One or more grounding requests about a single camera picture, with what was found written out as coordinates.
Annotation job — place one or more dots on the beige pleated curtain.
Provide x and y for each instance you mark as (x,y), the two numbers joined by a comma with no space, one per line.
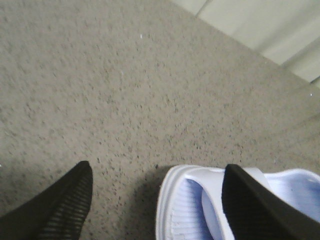
(285,31)

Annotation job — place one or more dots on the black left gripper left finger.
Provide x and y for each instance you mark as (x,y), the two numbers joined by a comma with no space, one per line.
(57,213)

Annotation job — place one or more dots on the light blue slipper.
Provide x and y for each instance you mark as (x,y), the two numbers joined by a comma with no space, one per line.
(190,207)

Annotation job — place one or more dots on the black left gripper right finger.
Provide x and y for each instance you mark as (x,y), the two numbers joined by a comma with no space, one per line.
(255,213)

